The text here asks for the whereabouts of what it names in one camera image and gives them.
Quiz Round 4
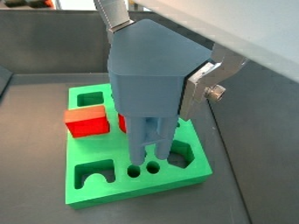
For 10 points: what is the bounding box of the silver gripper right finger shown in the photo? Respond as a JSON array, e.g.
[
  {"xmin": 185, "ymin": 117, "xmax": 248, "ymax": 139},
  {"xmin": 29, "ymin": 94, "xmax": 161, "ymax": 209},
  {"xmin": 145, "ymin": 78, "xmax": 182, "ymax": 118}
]
[{"xmin": 178, "ymin": 43, "xmax": 248, "ymax": 121}]

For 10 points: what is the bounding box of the red square block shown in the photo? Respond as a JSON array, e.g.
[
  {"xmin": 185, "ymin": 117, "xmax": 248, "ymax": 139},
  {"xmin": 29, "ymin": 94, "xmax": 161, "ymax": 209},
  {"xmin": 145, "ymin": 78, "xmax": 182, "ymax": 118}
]
[{"xmin": 64, "ymin": 105, "xmax": 109, "ymax": 138}]

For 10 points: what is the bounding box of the red cylinder peg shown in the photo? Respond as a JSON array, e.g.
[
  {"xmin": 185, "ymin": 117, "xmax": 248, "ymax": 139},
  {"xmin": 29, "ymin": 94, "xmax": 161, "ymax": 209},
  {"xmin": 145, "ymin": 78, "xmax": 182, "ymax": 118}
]
[{"xmin": 117, "ymin": 114, "xmax": 126, "ymax": 133}]

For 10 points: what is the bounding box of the green shape sorting board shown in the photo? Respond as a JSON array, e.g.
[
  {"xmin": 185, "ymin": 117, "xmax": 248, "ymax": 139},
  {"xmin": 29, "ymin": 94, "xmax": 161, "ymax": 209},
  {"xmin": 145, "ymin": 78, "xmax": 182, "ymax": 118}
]
[{"xmin": 65, "ymin": 84, "xmax": 212, "ymax": 209}]

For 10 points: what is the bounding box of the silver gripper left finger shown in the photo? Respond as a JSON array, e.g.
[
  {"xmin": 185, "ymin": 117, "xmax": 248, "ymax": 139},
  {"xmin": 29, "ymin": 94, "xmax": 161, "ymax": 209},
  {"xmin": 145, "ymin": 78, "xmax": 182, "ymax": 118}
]
[{"xmin": 93, "ymin": 0, "xmax": 134, "ymax": 43}]

